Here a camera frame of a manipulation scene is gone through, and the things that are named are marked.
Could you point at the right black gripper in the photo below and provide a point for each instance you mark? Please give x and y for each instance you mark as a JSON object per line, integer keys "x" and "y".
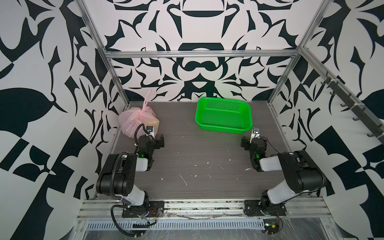
{"x": 245, "y": 142}

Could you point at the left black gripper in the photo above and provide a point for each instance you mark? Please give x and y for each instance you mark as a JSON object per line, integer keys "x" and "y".
{"x": 159, "y": 141}

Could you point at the pink plastic bag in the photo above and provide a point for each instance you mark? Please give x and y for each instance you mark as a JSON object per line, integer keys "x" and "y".
{"x": 130, "y": 119}

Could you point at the green plastic basket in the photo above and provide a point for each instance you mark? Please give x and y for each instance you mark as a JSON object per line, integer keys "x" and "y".
{"x": 224, "y": 115}

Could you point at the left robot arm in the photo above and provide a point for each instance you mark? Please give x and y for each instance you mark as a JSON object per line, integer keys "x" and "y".
{"x": 117, "y": 178}

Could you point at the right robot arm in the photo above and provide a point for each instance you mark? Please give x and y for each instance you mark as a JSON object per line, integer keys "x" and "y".
{"x": 301, "y": 174}

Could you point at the small circuit board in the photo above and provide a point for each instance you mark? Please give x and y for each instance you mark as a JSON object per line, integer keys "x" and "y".
{"x": 272, "y": 228}

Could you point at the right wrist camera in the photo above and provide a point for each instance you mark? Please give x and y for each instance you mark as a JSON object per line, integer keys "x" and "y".
{"x": 255, "y": 133}

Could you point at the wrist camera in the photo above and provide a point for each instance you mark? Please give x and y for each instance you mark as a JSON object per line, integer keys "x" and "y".
{"x": 150, "y": 130}
{"x": 255, "y": 133}

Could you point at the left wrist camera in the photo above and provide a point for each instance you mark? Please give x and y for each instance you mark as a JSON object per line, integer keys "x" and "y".
{"x": 150, "y": 130}

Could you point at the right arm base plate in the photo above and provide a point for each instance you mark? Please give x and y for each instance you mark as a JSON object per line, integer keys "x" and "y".
{"x": 261, "y": 208}

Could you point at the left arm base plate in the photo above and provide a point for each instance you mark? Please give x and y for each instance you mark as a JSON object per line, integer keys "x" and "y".
{"x": 148, "y": 209}

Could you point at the aluminium front rail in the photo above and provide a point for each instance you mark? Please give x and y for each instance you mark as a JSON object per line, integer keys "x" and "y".
{"x": 207, "y": 209}

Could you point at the white slotted cable duct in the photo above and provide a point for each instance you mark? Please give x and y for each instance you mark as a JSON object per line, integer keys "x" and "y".
{"x": 184, "y": 224}

